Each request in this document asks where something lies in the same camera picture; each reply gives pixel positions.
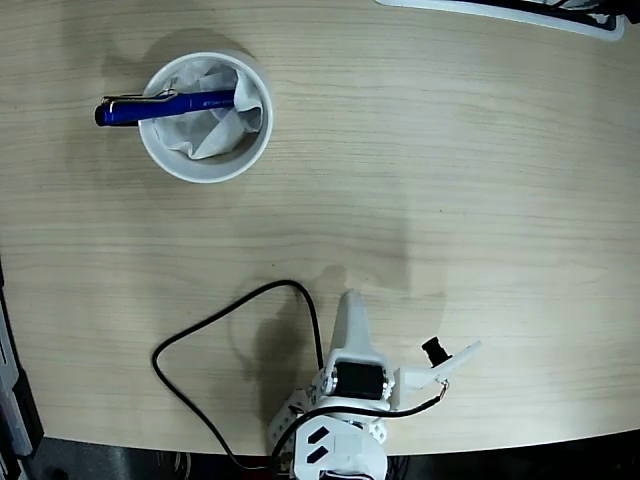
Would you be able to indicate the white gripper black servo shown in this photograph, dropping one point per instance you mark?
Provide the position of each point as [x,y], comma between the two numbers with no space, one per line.
[357,378]

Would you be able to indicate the blue pen with metal clip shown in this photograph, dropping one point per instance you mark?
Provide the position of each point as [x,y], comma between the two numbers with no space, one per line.
[150,110]

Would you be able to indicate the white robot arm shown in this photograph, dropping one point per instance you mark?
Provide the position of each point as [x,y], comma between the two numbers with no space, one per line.
[345,450]

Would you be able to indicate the crumpled white tissue paper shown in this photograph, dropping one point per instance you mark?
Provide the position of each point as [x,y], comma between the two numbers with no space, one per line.
[215,140]

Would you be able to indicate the white keyboard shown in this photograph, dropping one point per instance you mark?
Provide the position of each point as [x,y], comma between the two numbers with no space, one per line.
[612,32]

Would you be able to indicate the black object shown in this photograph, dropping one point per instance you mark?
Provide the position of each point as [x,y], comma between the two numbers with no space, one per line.
[632,10]

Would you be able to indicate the black camera on white mount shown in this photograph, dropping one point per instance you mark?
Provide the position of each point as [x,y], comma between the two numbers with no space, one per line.
[415,380]

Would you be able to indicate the gray and black bracket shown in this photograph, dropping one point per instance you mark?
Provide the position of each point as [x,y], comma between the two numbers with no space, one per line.
[10,390]

